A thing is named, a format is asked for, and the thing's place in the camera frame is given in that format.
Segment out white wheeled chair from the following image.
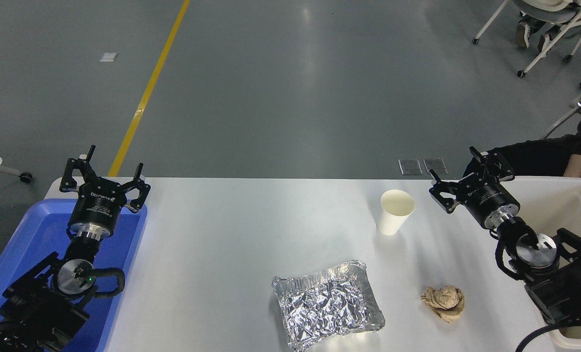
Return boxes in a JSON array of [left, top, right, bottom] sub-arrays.
[[471, 0, 581, 79]]

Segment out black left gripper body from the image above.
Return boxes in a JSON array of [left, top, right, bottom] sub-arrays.
[[68, 177, 129, 232]]

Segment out grey floor socket plate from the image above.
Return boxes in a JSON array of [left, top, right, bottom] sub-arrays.
[[399, 159, 424, 176], [423, 157, 448, 175]]

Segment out crumpled silver foil tray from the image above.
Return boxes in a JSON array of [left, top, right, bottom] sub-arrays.
[[271, 260, 386, 352]]

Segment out person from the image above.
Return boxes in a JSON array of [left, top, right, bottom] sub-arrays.
[[462, 98, 581, 186]]

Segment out large pale plastic bin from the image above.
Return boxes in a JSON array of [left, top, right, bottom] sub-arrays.
[[496, 176, 581, 351]]

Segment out crumpled tan paper ball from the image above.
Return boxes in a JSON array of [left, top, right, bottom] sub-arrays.
[[421, 285, 466, 324]]

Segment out white chair frame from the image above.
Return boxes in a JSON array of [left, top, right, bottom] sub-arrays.
[[542, 61, 581, 140]]

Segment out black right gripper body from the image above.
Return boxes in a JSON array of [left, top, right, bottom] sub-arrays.
[[459, 172, 521, 229]]

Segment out seated person's legs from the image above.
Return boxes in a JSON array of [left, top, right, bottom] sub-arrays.
[[514, 10, 560, 53]]

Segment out blue plastic tray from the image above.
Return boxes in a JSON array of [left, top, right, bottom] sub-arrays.
[[0, 198, 148, 352]]

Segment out white paper cup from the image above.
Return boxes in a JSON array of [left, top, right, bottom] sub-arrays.
[[376, 189, 416, 236]]

